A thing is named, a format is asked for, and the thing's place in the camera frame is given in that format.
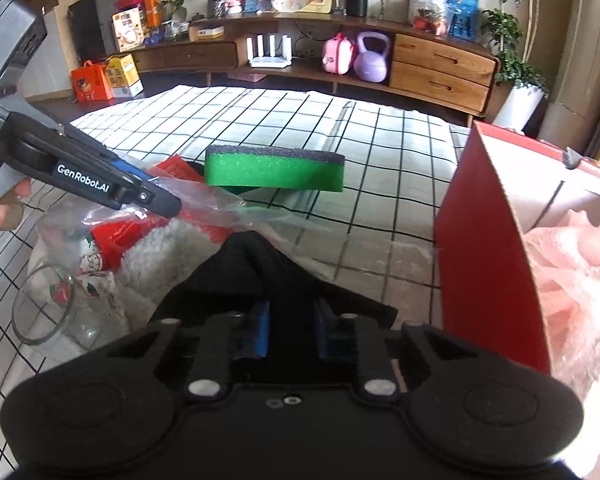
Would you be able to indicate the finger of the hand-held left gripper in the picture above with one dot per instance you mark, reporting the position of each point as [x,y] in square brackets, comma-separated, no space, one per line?
[130,170]
[162,205]

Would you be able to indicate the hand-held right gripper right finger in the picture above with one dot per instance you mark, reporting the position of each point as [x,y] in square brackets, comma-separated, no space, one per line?
[330,335]

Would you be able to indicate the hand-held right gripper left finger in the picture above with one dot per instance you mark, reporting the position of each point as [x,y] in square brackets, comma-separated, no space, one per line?
[260,330]

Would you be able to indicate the clear plastic bag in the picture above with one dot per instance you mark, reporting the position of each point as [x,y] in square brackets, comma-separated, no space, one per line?
[215,205]

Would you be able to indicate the black cloth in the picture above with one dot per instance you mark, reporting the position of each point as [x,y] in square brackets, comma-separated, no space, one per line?
[250,270]

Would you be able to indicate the green sponge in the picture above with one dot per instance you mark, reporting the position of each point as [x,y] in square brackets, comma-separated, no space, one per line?
[275,172]

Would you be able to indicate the red cardboard box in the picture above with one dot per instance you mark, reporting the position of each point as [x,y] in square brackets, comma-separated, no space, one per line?
[480,260]

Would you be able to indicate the pink tulle cloth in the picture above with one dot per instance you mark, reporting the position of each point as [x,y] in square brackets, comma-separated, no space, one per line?
[580,280]

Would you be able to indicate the red white plush stocking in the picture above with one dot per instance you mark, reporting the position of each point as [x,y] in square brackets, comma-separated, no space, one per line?
[155,250]

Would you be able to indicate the orange carton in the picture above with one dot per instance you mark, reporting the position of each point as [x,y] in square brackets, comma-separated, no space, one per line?
[91,82]

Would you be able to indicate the yellow carton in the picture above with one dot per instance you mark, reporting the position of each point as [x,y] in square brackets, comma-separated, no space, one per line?
[122,75]

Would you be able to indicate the cartoon printed box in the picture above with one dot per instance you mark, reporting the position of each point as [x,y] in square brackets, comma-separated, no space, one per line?
[129,30]

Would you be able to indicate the black cabinet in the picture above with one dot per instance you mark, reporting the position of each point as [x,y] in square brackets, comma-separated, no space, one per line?
[87,30]

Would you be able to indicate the plant in glass vase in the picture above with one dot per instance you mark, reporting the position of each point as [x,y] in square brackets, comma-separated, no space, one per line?
[172,30]

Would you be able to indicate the clear glass cup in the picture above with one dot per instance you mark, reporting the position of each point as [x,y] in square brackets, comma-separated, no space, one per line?
[80,330]

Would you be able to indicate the pink flat mat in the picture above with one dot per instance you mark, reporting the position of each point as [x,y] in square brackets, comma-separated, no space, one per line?
[247,76]

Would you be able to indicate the black white checked tablecloth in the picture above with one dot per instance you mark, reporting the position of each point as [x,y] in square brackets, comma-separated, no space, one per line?
[290,120]

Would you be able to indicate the small yellow white box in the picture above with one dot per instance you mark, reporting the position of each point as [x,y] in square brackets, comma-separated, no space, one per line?
[205,33]

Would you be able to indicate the orange gift bag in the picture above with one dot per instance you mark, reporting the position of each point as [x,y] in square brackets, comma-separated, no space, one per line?
[152,10]

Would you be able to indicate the white router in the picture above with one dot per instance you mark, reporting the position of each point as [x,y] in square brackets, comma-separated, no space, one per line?
[267,62]

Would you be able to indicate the pink toy case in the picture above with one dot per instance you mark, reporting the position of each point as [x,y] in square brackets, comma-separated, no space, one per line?
[337,57]

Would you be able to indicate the purple kettlebell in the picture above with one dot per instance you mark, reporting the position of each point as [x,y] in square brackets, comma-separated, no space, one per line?
[372,67]

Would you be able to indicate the wooden television cabinet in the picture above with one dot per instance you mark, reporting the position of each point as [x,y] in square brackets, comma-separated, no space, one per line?
[440,60]

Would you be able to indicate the potted tree white planter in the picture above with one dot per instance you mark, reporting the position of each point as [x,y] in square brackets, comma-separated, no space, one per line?
[517,105]

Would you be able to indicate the clear bag with fruit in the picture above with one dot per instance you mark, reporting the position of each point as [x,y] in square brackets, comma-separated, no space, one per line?
[427,15]

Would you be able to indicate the blue plastic bag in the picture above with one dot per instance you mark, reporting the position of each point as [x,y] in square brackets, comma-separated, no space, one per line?
[462,20]

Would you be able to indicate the covered standing air conditioner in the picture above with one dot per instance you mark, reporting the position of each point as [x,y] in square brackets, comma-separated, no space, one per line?
[575,85]

